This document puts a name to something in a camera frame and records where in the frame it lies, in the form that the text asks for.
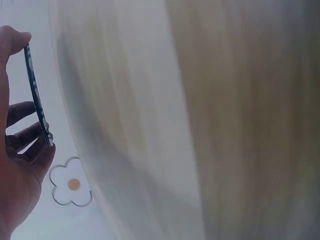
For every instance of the thin dark patterned card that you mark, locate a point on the thin dark patterned card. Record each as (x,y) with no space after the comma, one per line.
(32,85)

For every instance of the person's left hand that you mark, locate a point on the person's left hand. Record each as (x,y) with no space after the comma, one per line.
(17,180)

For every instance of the person's left thumb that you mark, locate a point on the person's left thumb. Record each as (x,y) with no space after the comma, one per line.
(15,41)

